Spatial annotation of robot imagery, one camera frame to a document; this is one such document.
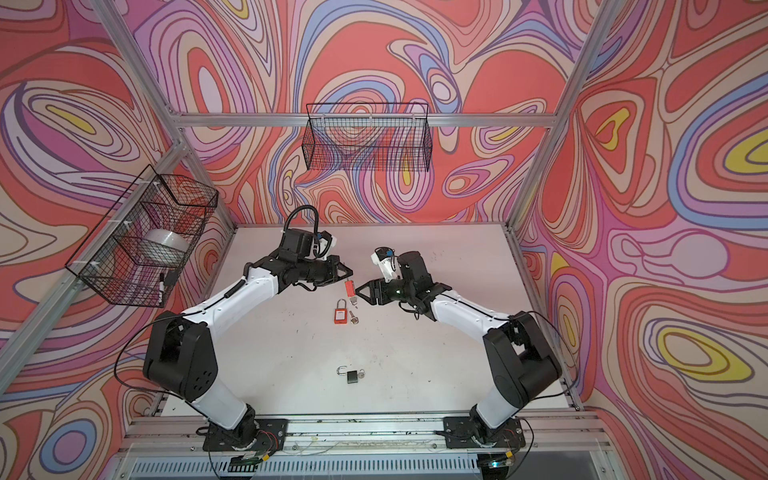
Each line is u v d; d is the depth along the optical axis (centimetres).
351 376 82
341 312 93
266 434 73
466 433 73
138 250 73
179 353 47
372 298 75
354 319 94
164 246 70
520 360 45
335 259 76
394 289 75
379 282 75
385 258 77
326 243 76
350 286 83
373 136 96
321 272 76
